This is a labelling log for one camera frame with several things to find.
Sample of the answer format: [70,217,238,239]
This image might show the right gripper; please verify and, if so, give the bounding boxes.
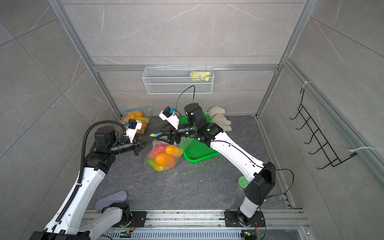
[157,123,199,146]

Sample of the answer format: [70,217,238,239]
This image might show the small yellow orange mango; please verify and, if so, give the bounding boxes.
[165,145,184,157]

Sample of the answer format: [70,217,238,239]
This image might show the red mango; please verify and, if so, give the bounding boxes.
[148,144,167,159]

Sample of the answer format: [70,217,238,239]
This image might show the clear zip-top bag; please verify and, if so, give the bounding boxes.
[145,139,184,172]
[121,105,154,135]

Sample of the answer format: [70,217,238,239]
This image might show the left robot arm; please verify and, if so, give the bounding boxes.
[30,119,153,240]

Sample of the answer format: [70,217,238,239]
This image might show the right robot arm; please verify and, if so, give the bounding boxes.
[156,102,278,227]

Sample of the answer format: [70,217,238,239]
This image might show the green plastic basket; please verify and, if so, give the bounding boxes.
[178,113,221,164]

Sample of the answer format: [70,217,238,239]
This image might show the white plush toy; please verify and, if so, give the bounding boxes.
[204,106,232,132]

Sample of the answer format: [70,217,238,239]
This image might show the grey purple cloth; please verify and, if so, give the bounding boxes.
[95,191,128,213]

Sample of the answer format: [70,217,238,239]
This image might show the green round disc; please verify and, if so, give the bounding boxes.
[238,176,250,190]

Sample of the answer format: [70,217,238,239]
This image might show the white wire wall basket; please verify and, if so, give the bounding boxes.
[142,66,215,95]

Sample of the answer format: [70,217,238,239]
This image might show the yellow sponge in wire basket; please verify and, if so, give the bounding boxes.
[189,71,212,82]

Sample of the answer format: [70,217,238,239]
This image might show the metal base rail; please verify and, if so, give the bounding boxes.
[59,209,311,240]

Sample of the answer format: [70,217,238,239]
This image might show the black wall hook rack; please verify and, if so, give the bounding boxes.
[290,89,358,170]

